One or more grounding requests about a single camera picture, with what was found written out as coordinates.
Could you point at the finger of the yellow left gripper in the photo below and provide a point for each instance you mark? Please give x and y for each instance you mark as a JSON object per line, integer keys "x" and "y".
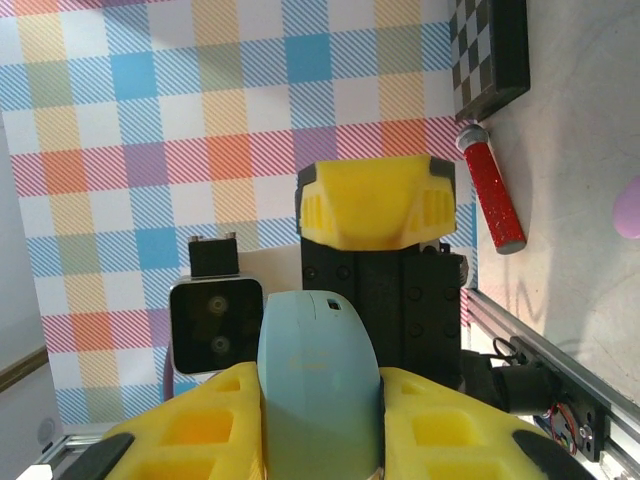
{"x": 375, "y": 200}

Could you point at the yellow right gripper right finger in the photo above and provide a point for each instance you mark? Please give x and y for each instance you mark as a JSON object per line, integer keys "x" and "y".
{"x": 450, "y": 430}

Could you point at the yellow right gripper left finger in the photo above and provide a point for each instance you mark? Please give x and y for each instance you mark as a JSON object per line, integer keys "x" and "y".
{"x": 200, "y": 425}

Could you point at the blue earbud charging case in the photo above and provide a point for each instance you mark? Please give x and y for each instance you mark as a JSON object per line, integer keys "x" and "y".
{"x": 320, "y": 375}

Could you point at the mauve earbud charging case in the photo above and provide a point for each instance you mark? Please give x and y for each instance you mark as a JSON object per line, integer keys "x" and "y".
{"x": 629, "y": 207}

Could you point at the red glitter tube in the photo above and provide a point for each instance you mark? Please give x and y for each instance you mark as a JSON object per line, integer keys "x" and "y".
{"x": 492, "y": 195}

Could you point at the black white chessboard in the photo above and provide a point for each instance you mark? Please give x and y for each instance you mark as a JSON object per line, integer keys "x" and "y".
{"x": 480, "y": 50}

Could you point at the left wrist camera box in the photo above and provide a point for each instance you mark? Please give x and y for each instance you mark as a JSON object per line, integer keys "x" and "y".
{"x": 215, "y": 325}

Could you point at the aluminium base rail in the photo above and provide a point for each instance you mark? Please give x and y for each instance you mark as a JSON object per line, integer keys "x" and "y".
{"x": 631, "y": 425}

